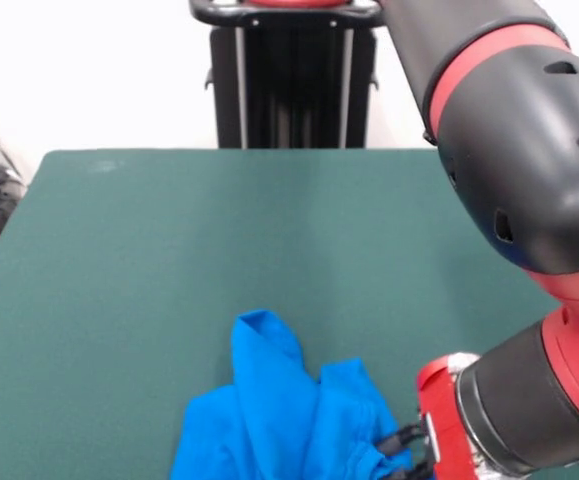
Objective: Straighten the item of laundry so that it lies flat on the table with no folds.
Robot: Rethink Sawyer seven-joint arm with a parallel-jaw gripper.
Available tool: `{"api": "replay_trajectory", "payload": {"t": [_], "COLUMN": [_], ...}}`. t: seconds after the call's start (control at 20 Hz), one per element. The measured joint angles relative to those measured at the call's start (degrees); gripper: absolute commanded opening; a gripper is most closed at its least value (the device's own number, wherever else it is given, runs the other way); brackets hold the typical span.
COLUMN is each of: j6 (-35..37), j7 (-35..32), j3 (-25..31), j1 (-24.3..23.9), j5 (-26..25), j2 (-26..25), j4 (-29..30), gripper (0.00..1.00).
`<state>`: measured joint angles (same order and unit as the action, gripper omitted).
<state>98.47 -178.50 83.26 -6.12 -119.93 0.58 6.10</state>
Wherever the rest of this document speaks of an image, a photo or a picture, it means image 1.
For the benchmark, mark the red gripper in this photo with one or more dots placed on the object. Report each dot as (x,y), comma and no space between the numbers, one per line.
(449,430)

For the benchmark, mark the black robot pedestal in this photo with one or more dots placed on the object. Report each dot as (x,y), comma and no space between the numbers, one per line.
(294,85)

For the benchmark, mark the blue printed t-shirt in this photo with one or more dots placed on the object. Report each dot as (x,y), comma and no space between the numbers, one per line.
(279,425)

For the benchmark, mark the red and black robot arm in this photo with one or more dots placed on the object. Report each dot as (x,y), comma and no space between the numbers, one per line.
(519,150)

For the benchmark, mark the dark green tablecloth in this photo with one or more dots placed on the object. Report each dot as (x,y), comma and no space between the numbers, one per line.
(169,250)

